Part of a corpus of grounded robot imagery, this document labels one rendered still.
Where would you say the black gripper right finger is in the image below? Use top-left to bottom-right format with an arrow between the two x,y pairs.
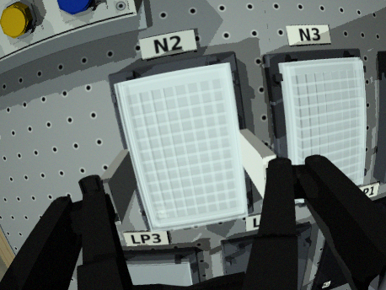
239,129 -> 386,290

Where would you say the white button panel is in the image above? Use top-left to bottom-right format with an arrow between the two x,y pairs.
0,0 -> 147,74

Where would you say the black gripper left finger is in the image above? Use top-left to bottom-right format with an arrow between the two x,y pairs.
0,149 -> 137,290

